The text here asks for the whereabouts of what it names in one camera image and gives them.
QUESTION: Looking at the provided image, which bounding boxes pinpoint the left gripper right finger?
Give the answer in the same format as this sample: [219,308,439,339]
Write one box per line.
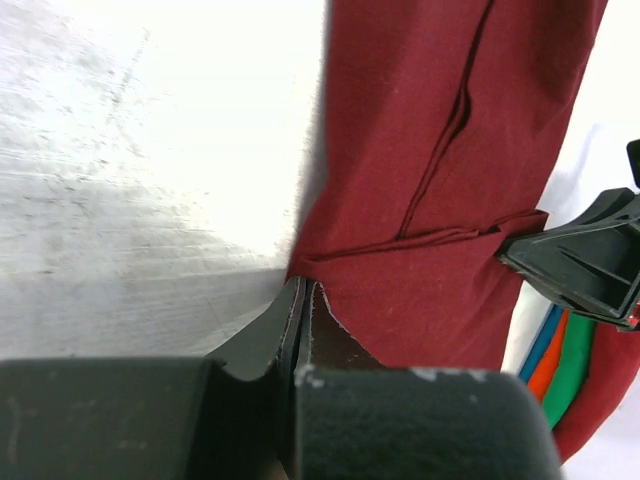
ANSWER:
[295,280,385,373]

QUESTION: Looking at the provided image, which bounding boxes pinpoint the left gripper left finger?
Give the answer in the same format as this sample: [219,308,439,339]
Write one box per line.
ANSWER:
[204,277,306,450]

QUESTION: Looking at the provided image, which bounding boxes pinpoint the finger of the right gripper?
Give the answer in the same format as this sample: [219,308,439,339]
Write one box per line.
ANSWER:
[497,188,639,330]

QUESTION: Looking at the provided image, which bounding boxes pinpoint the dark red t shirt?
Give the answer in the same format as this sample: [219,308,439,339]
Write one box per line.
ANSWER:
[290,0,606,370]

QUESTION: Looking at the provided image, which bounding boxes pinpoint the blue cloth piece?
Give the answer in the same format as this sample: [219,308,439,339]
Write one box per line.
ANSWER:
[518,305,564,383]

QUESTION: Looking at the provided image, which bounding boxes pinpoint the folded bright red t shirt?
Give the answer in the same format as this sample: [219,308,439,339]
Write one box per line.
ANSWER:
[553,325,639,462]

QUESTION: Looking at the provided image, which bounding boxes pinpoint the folded green t shirt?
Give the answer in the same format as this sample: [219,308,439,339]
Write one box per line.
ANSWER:
[542,312,595,428]

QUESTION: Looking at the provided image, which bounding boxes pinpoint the folded orange t shirt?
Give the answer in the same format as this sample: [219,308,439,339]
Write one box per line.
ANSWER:
[528,311,569,402]

